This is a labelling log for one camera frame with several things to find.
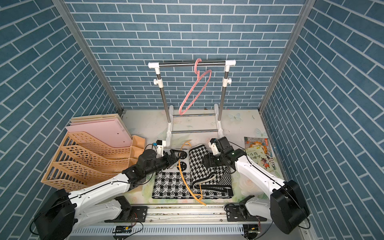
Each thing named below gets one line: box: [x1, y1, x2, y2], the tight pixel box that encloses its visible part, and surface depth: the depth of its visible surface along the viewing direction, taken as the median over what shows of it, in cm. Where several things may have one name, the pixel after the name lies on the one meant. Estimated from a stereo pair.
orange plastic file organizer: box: [41, 132, 146, 191], surface depth 77 cm
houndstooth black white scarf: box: [189, 144, 234, 197], surface depth 82 cm
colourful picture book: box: [244, 136, 279, 174], surface depth 101 cm
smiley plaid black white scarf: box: [152, 150, 233, 199], surface depth 81 cm
